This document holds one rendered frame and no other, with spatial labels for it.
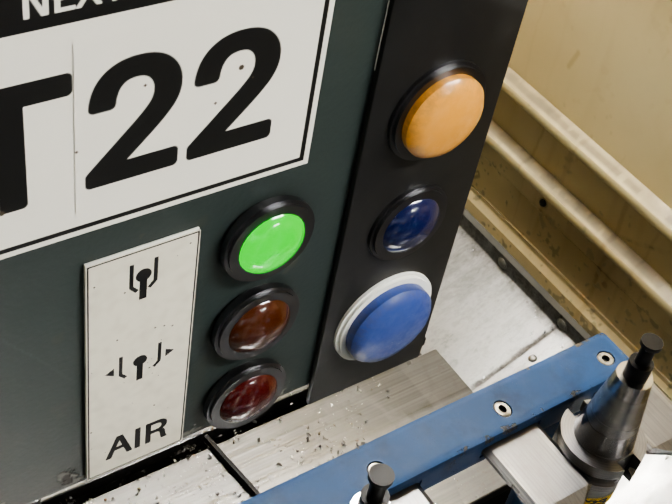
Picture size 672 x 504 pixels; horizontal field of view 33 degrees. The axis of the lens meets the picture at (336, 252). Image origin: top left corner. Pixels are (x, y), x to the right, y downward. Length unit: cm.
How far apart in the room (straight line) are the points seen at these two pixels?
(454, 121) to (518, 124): 110
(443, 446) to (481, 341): 65
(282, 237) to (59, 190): 7
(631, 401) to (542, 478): 8
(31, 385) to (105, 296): 3
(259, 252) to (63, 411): 7
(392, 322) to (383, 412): 88
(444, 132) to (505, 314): 116
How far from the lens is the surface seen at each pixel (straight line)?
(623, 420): 81
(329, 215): 30
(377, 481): 64
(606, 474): 83
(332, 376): 36
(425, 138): 29
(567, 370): 87
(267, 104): 26
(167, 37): 23
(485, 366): 142
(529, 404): 84
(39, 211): 25
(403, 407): 123
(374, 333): 34
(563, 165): 135
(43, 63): 22
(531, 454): 83
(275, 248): 29
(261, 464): 116
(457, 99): 29
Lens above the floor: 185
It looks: 44 degrees down
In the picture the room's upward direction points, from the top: 12 degrees clockwise
